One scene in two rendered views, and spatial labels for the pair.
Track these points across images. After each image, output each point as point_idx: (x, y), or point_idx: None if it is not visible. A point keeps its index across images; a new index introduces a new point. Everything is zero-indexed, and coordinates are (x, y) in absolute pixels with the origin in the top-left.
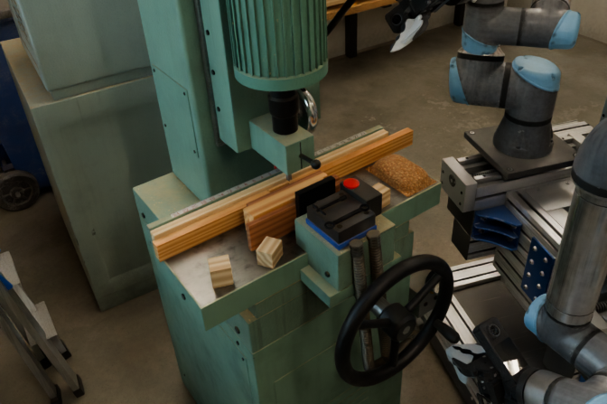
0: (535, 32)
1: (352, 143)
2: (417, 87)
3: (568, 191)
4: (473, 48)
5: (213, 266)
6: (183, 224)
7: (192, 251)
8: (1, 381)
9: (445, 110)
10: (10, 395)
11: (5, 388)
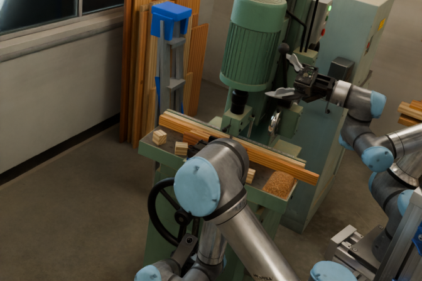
0: (358, 146)
1: (280, 154)
2: None
3: None
4: (339, 138)
5: (157, 131)
6: (176, 118)
7: (170, 131)
8: (152, 174)
9: None
10: (147, 180)
11: (150, 177)
